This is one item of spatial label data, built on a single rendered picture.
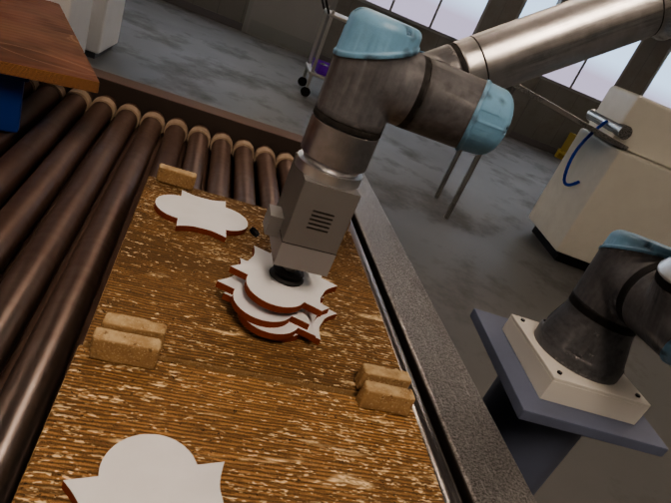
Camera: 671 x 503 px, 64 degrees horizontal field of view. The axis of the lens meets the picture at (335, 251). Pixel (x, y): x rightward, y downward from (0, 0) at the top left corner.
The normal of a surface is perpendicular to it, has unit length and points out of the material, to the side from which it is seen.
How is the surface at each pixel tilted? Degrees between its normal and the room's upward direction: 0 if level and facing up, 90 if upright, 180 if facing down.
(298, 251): 90
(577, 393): 90
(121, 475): 0
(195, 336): 0
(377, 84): 90
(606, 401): 90
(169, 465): 0
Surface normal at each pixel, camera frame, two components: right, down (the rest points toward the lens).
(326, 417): 0.36, -0.83
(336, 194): 0.18, 0.51
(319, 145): -0.54, 0.18
